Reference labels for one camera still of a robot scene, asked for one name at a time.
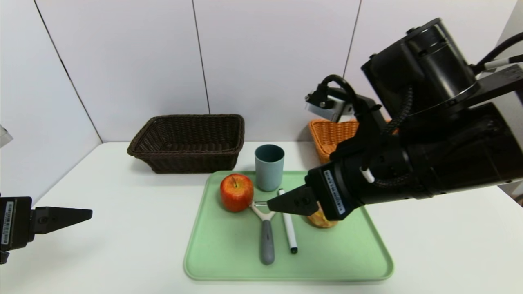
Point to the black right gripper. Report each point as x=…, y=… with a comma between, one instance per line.
x=330, y=193

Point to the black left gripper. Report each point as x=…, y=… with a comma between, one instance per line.
x=14, y=222

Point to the white marker pen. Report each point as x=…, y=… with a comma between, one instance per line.
x=290, y=234

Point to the blue-grey plastic cup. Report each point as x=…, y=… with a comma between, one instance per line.
x=269, y=173

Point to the red yellow apple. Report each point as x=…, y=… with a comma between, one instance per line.
x=236, y=194

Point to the orange wicker basket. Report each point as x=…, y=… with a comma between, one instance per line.
x=329, y=136

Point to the dark brown wicker basket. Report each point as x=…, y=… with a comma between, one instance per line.
x=188, y=161

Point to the pink cream-filled bun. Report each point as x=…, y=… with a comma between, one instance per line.
x=320, y=221

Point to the light green plastic tray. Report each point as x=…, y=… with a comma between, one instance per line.
x=335, y=257

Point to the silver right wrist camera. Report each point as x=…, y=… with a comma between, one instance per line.
x=322, y=110

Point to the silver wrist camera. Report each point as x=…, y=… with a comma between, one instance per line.
x=322, y=110
x=4, y=136

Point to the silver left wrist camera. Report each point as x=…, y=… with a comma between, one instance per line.
x=4, y=136

